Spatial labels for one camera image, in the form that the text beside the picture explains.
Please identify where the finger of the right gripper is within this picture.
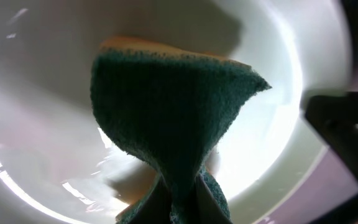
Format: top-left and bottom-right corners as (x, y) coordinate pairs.
(305, 92), (358, 181)

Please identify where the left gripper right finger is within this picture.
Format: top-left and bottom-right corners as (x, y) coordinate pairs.
(195, 175), (232, 224)

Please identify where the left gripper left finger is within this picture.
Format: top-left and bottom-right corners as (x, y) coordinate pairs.
(127, 178), (172, 224)

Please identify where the green and yellow sponge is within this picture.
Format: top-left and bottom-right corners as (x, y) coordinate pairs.
(90, 37), (270, 224)

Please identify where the mint green plate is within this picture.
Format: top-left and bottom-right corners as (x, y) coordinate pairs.
(0, 0), (351, 223)

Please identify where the black round serving tray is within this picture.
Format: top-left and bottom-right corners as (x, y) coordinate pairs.
(253, 0), (358, 224)

